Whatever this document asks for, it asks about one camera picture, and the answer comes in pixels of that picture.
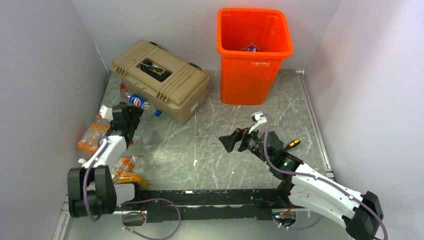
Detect orange label bottle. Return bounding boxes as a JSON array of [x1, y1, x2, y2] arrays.
[[110, 155, 139, 183]]

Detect screwdriver in toolbox lid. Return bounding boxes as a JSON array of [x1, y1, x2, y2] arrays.
[[139, 59, 172, 82]]

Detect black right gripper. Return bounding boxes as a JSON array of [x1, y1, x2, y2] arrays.
[[219, 123, 272, 165]]

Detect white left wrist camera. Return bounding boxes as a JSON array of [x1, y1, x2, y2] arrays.
[[95, 104, 113, 122]]

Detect red handled pliers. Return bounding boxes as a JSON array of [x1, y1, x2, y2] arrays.
[[120, 83, 127, 93]]

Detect orange plastic bin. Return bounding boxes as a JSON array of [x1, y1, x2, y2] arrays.
[[216, 8, 294, 106]]

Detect yellow black screwdriver on table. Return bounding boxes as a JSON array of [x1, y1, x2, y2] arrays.
[[287, 138, 301, 149]]

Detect large orange bottle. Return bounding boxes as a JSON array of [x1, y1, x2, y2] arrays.
[[77, 122, 110, 159]]

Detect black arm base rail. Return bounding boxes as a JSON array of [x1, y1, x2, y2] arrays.
[[115, 188, 292, 223]]

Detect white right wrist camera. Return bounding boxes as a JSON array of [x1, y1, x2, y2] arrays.
[[248, 111, 268, 134]]

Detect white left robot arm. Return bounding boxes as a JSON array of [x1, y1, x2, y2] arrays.
[[67, 102, 144, 222]]

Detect pepsi bottle large blue label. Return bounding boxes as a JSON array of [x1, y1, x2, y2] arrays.
[[240, 42, 260, 52]]

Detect tan plastic toolbox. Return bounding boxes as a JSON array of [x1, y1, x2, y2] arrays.
[[110, 39, 211, 125]]

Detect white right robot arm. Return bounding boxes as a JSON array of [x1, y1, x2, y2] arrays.
[[218, 128, 384, 240]]

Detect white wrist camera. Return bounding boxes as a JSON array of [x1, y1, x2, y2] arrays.
[[95, 104, 113, 122], [248, 111, 268, 134]]

